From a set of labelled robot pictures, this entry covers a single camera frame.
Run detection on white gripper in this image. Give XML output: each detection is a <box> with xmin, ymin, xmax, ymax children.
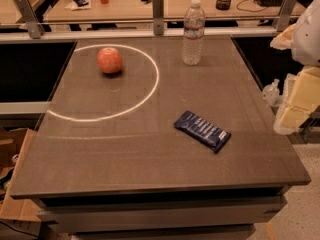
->
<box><xmin>270</xmin><ymin>0</ymin><xmax>320</xmax><ymax>135</ymax></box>

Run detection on blue rxbar blueberry wrapper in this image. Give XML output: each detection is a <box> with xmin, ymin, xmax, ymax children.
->
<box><xmin>173</xmin><ymin>111</ymin><xmax>231</xmax><ymax>153</ymax></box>

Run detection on small clear sanitizer bottle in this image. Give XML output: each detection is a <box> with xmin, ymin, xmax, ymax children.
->
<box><xmin>262</xmin><ymin>79</ymin><xmax>280</xmax><ymax>106</ymax></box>

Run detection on clear plastic water bottle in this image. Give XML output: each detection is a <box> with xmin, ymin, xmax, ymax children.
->
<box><xmin>182</xmin><ymin>0</ymin><xmax>206</xmax><ymax>65</ymax></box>

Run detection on black mesh pen cup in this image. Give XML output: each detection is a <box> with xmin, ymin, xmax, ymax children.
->
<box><xmin>216</xmin><ymin>0</ymin><xmax>232</xmax><ymax>10</ymax></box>

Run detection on red apple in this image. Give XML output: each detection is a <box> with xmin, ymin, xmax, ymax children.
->
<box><xmin>97</xmin><ymin>47</ymin><xmax>122</xmax><ymax>74</ymax></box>

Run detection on wooden background desk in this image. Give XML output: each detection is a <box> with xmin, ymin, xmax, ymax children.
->
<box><xmin>45</xmin><ymin>0</ymin><xmax>280</xmax><ymax>23</ymax></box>

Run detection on right metal bracket post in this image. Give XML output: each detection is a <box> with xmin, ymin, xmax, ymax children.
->
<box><xmin>273</xmin><ymin>0</ymin><xmax>297</xmax><ymax>32</ymax></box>

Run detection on metal bracket post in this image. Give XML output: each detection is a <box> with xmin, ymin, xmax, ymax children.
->
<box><xmin>273</xmin><ymin>0</ymin><xmax>297</xmax><ymax>32</ymax></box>
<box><xmin>14</xmin><ymin>0</ymin><xmax>44</xmax><ymax>39</ymax></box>
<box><xmin>152</xmin><ymin>0</ymin><xmax>164</xmax><ymax>35</ymax></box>

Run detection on black cable on desk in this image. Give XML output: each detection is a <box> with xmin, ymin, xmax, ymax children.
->
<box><xmin>236</xmin><ymin>0</ymin><xmax>264</xmax><ymax>13</ymax></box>

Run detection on middle metal bracket post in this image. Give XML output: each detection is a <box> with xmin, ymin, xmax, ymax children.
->
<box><xmin>152</xmin><ymin>0</ymin><xmax>164</xmax><ymax>35</ymax></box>

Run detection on left metal bracket post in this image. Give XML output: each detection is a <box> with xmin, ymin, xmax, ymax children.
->
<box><xmin>14</xmin><ymin>0</ymin><xmax>44</xmax><ymax>39</ymax></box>

